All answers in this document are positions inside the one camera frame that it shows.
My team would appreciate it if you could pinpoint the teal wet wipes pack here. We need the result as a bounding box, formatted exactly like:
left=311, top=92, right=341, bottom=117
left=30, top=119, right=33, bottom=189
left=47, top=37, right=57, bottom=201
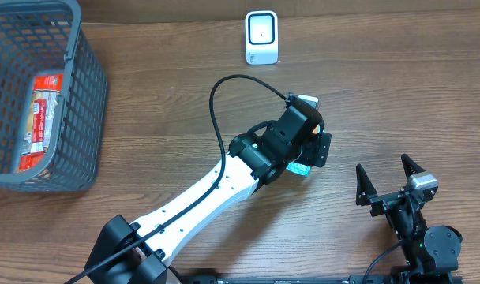
left=287, top=162, right=311, bottom=177

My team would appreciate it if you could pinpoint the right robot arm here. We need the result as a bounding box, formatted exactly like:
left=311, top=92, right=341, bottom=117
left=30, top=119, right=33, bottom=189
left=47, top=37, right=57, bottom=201
left=355, top=154, right=463, bottom=283

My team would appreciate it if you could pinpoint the grey plastic shopping basket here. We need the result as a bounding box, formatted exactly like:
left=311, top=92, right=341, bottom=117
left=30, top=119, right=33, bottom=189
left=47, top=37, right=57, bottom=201
left=0, top=1, right=109, bottom=192

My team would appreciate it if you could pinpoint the orange tissue pack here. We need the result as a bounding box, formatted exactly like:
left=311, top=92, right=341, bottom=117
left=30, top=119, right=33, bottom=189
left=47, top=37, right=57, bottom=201
left=312, top=122, right=324, bottom=135

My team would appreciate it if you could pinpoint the white barcode scanner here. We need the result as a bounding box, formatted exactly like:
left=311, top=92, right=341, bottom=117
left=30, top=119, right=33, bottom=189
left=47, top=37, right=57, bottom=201
left=245, top=10, right=279, bottom=65

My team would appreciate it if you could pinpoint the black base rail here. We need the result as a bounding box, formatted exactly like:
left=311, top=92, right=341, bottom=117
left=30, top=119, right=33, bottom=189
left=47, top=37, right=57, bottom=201
left=179, top=275, right=464, bottom=284

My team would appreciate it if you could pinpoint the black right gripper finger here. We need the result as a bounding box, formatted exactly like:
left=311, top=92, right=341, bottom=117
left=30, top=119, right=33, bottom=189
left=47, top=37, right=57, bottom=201
left=355, top=164, right=377, bottom=206
left=401, top=154, right=425, bottom=178

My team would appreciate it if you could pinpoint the red orange snack bag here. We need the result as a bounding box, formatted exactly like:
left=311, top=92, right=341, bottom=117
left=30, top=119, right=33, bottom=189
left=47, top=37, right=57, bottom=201
left=17, top=73, right=63, bottom=172

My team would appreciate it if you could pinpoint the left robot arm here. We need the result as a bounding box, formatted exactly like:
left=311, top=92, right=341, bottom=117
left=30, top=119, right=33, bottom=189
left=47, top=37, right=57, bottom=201
left=84, top=94, right=331, bottom=283

